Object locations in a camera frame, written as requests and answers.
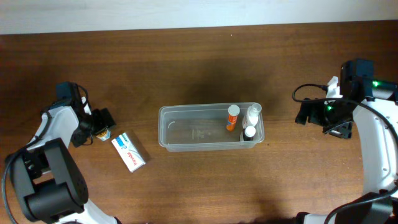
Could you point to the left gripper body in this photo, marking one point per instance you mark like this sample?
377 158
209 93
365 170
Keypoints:
86 130

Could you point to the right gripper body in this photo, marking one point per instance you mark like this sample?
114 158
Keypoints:
336 114

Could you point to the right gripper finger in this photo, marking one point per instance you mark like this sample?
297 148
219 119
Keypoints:
308 113
342 131

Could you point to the small jar gold lid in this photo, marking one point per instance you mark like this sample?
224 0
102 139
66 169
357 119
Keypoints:
104 135

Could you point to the white Panadol medicine box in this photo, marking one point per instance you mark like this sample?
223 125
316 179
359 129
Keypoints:
128 152

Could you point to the white bottle clear cap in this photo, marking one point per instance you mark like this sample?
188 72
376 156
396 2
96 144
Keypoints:
251 117

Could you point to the black bottle white cap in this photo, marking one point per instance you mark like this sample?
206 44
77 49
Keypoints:
247 133

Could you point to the orange tube white cap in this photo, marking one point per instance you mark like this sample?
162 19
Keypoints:
233 113

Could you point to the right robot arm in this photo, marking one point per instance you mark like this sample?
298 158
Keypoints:
357 98

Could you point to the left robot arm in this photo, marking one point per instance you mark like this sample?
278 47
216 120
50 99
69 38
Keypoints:
46 180

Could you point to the clear plastic container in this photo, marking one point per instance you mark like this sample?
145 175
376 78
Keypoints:
202 127

